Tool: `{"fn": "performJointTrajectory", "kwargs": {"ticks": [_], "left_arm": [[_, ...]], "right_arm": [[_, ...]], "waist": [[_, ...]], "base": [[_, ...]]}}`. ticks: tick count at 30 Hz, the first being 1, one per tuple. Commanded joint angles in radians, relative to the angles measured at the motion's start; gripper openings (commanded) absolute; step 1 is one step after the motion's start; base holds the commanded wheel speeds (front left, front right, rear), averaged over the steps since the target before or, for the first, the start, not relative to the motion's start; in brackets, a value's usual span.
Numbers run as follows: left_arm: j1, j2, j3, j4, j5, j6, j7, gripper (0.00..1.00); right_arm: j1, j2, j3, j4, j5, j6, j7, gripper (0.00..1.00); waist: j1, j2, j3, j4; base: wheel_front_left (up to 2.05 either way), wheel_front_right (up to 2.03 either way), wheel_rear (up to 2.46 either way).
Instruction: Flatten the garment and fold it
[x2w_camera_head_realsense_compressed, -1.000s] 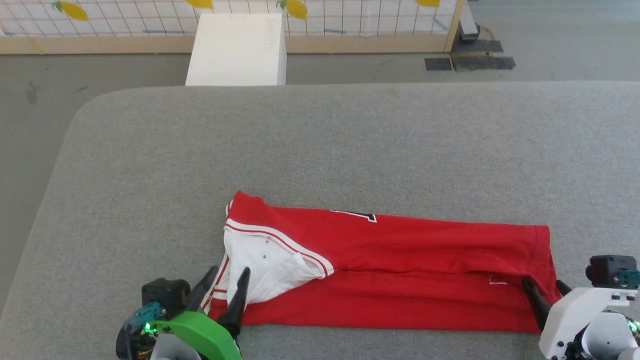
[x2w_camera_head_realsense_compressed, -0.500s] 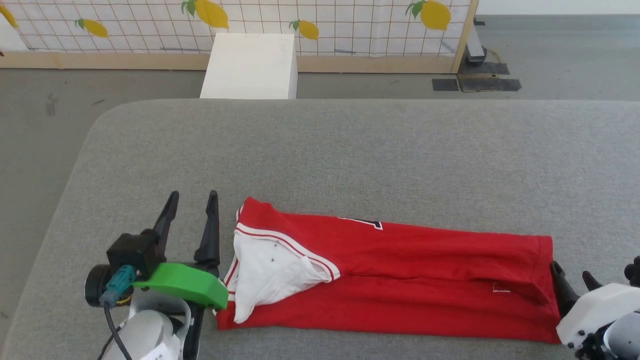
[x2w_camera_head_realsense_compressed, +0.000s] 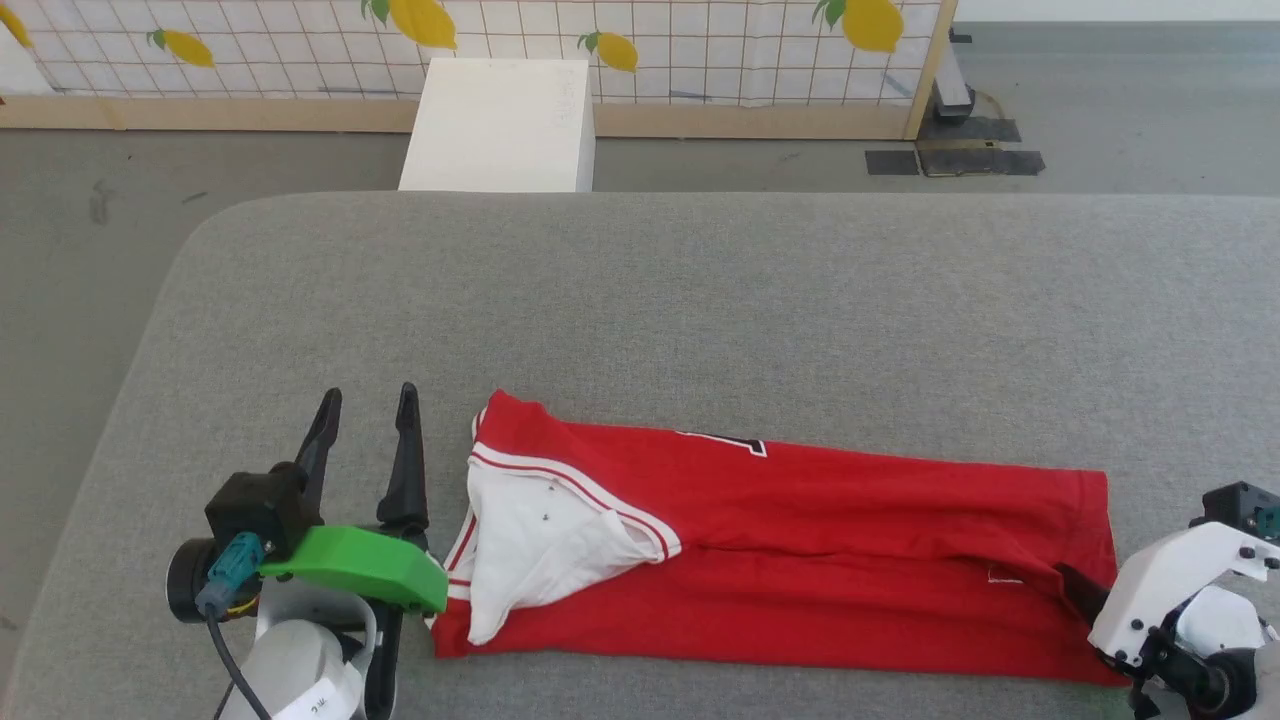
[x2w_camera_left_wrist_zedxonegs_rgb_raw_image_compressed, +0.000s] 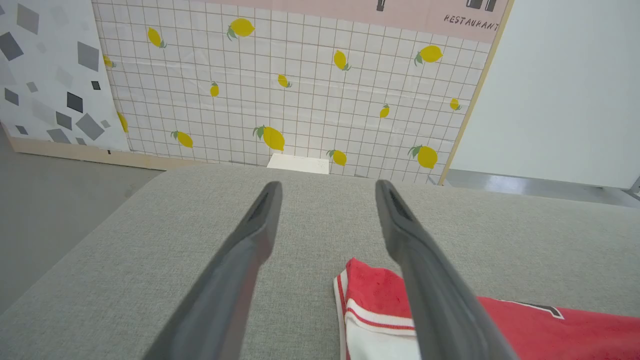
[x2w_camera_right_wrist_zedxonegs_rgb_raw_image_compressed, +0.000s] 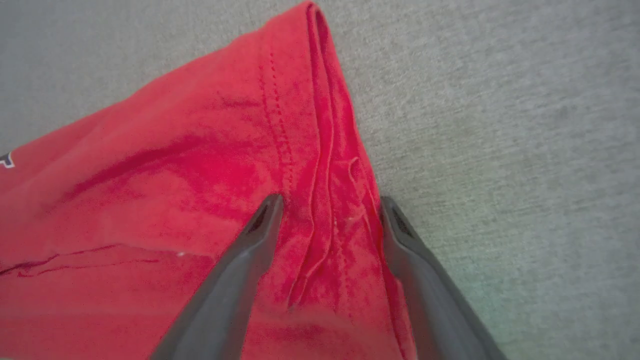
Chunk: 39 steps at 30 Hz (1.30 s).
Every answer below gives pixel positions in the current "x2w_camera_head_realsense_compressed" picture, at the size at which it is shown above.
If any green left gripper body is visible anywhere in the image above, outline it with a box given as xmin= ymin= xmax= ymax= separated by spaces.
xmin=258 ymin=525 xmax=449 ymax=720

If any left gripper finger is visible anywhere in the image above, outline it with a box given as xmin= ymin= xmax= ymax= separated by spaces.
xmin=377 ymin=382 xmax=432 ymax=549
xmin=294 ymin=388 xmax=344 ymax=523

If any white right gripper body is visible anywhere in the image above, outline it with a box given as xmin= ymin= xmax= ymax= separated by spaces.
xmin=1088 ymin=522 xmax=1280 ymax=671

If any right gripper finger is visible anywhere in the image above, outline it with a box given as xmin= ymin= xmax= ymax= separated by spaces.
xmin=1057 ymin=563 xmax=1112 ymax=627

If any red and white garment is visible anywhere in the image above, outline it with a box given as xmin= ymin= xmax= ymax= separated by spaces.
xmin=428 ymin=389 xmax=1128 ymax=687

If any grey fabric sofa cushion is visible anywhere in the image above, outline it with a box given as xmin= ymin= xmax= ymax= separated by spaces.
xmin=0 ymin=190 xmax=1280 ymax=720

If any white box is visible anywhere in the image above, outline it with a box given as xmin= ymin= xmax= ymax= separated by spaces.
xmin=397 ymin=58 xmax=597 ymax=193

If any long black floor mat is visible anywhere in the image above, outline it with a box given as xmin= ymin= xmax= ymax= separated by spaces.
xmin=919 ymin=149 xmax=1047 ymax=179

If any grey metal partition foot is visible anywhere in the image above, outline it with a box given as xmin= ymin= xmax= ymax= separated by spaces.
xmin=934 ymin=28 xmax=977 ymax=126

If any lemon print partition screen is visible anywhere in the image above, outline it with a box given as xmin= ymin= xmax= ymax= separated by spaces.
xmin=0 ymin=0 xmax=960 ymax=142

